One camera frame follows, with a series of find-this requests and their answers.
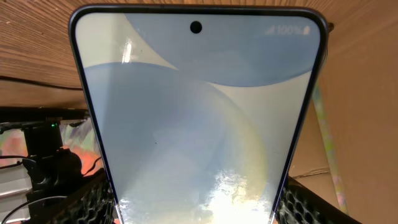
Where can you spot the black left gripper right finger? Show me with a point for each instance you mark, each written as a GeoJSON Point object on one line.
{"type": "Point", "coordinates": [299, 205]}

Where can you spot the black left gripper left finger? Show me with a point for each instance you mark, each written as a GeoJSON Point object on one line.
{"type": "Point", "coordinates": [92, 204]}

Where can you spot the blue Galaxy smartphone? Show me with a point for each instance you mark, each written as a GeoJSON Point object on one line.
{"type": "Point", "coordinates": [197, 110]}

